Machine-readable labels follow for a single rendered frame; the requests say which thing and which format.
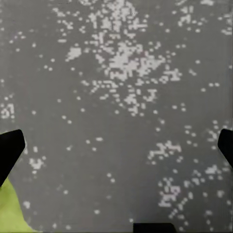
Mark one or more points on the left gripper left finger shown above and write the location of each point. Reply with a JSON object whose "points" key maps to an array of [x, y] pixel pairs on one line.
{"points": [[12, 145]]}

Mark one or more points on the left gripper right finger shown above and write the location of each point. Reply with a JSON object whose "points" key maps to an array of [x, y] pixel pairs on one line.
{"points": [[225, 144]]}

